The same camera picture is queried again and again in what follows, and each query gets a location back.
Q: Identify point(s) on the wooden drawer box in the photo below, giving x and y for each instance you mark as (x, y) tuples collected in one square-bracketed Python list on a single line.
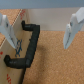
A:
[(50, 19)]

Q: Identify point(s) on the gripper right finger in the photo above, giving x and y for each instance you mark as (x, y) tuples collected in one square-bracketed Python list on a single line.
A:
[(72, 29)]

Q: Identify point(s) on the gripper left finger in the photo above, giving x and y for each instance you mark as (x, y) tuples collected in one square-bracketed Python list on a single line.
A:
[(8, 30)]

